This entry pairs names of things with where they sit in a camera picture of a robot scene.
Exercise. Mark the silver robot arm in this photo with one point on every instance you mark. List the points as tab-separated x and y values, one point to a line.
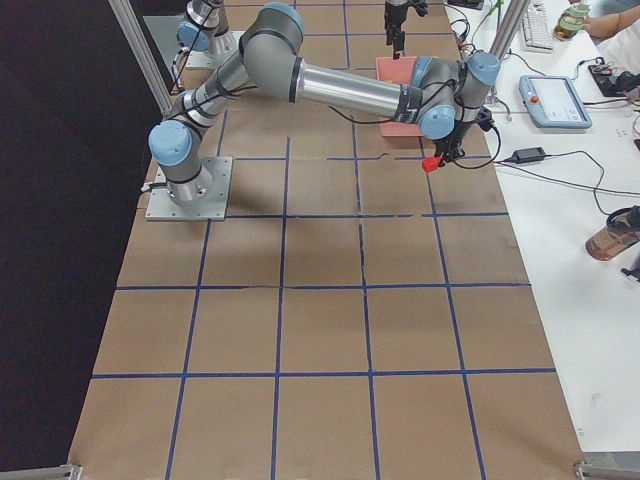
205	27
443	98

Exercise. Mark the brown paper table cover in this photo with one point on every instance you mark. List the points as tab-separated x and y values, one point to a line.
352	318

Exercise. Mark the green drink bottle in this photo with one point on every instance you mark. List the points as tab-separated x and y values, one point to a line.
571	20

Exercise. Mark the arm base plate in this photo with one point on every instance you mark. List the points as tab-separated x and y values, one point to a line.
205	60
204	198

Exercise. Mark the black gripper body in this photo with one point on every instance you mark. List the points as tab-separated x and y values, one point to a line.
394	16
460	132

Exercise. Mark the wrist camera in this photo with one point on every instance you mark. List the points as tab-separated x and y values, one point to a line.
484	119

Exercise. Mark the brown drink bottle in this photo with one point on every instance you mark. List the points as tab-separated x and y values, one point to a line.
620	232

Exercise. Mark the right aluminium frame post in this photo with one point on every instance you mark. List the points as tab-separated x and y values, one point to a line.
149	60

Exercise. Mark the pink plastic box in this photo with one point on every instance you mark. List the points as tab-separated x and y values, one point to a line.
396	71

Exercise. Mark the aluminium frame post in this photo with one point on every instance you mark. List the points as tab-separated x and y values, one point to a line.
149	60
508	28

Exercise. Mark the white keyboard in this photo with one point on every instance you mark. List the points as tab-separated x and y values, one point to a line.
535	29

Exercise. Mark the red small toy block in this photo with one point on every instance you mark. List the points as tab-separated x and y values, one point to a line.
431	164

